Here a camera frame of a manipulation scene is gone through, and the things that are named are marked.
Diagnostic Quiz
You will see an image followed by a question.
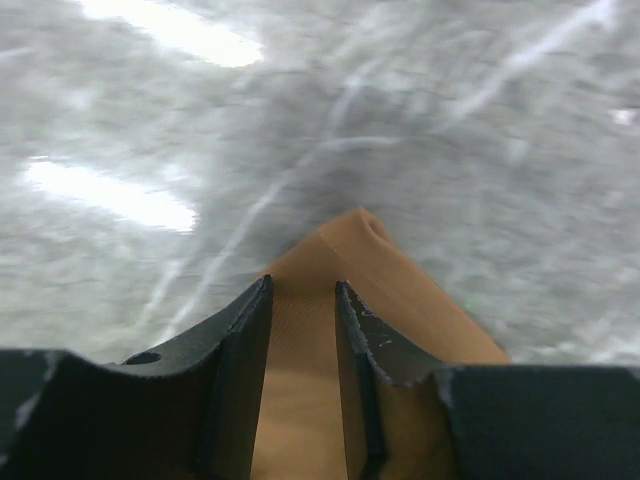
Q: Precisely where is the mustard garment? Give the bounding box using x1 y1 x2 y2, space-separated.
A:
251 208 509 479

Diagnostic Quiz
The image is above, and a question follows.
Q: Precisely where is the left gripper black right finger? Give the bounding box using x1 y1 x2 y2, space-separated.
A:
335 282 639 479

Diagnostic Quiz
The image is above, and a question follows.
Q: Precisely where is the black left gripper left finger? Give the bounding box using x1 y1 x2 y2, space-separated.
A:
1 276 273 479

